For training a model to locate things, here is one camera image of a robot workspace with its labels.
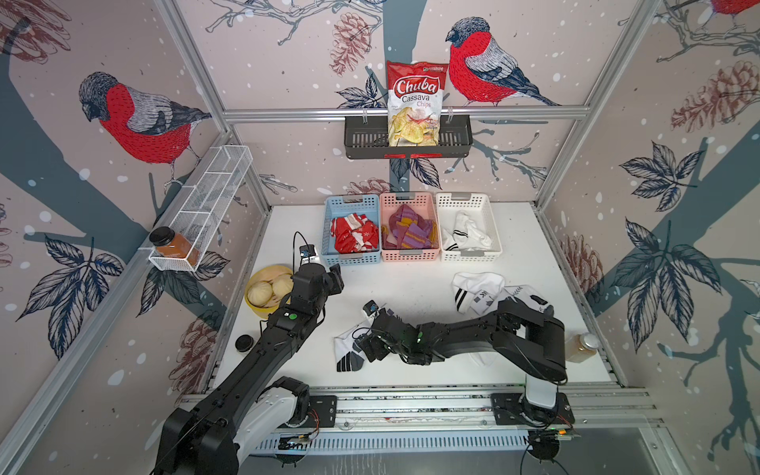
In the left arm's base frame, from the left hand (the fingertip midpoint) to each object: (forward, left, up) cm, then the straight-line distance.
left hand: (336, 261), depth 82 cm
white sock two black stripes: (+24, -42, -17) cm, 52 cm away
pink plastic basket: (+38, -29, -15) cm, 50 cm away
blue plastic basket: (+37, +4, -15) cm, 40 cm away
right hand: (-15, -9, -17) cm, 25 cm away
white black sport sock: (-21, -3, -17) cm, 27 cm away
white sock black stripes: (0, -44, -18) cm, 47 cm away
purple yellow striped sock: (+24, -25, -15) cm, 38 cm away
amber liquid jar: (-21, -66, -10) cm, 70 cm away
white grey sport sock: (-2, -59, -16) cm, 61 cm away
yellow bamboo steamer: (-2, +23, -12) cm, 26 cm away
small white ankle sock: (+22, -48, -17) cm, 55 cm away
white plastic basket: (+38, -50, -16) cm, 65 cm away
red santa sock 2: (+20, +1, -16) cm, 25 cm away
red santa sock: (+28, -4, -16) cm, 33 cm away
